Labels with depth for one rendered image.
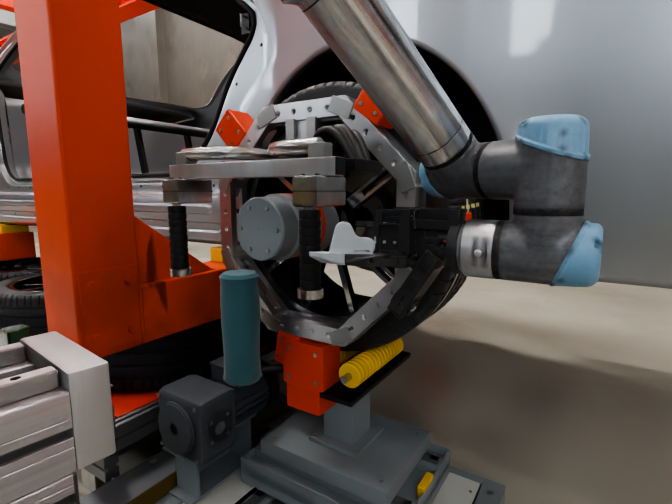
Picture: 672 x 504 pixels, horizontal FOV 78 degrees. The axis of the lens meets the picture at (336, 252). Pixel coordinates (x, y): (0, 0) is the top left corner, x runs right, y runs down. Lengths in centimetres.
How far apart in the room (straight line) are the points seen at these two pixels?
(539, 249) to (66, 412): 49
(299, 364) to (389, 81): 71
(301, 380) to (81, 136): 75
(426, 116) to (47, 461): 50
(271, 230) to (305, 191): 18
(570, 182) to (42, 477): 57
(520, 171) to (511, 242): 8
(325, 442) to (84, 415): 90
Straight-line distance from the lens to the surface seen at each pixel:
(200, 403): 115
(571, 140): 52
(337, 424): 125
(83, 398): 44
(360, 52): 50
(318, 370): 100
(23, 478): 45
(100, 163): 114
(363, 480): 116
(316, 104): 94
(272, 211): 81
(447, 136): 55
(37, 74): 120
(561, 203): 52
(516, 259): 52
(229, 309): 96
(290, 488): 127
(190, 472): 136
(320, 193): 66
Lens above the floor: 92
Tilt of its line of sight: 8 degrees down
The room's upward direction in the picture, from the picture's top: straight up
